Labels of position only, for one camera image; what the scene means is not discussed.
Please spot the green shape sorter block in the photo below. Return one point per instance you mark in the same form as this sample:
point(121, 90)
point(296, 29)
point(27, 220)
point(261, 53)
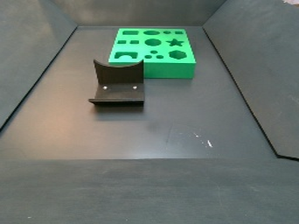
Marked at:
point(163, 48)

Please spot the black curved holder bracket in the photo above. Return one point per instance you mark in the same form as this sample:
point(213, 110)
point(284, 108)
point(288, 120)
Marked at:
point(119, 78)

